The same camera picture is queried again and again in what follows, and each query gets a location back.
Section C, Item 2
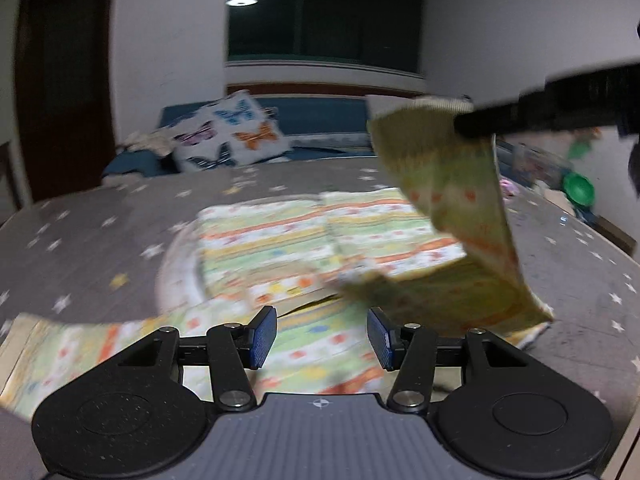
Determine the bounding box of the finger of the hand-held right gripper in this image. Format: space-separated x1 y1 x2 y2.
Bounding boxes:
452 91 526 140

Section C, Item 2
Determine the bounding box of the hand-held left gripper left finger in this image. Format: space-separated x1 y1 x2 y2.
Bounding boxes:
112 305 278 412

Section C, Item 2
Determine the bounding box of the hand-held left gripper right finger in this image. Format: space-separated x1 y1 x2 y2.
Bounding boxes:
366 307 532 412

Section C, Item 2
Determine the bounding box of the green patterned striped garment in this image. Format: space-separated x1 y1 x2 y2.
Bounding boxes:
0 95 556 418

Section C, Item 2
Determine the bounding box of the green plastic bowl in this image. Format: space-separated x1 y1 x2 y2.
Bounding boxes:
562 172 597 207

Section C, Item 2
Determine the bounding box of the brown wooden stool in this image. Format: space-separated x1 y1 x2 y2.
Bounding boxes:
597 215 639 257

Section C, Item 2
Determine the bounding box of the blue sofa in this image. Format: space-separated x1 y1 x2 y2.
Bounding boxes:
102 96 501 186

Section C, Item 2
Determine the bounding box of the dark window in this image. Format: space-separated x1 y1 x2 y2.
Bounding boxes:
225 0 431 81

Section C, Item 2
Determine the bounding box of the butterfly print pillow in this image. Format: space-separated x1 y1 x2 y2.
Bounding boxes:
170 90 293 173

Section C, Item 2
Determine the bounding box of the cream knit cloth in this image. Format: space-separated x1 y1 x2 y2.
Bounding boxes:
122 130 173 157

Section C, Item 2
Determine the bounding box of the dark wooden door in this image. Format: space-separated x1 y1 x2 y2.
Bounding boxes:
15 0 118 203

